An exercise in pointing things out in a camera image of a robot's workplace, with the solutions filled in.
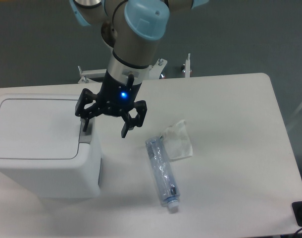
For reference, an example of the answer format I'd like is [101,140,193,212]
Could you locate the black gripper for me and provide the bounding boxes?
[75,72,147,138]

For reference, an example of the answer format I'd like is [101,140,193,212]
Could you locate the white push-top trash can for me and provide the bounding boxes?
[0,93,102,198]

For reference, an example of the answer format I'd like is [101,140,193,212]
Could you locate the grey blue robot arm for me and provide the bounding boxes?
[70,0,204,137]

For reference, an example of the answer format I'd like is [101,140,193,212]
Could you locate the crumpled white plastic bag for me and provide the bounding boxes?
[160,119,193,161]

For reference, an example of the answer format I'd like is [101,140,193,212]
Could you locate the clear plastic water bottle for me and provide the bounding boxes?
[145,137,180,213]

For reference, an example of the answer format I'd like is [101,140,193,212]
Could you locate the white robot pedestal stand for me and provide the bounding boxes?
[77,21,193,84]

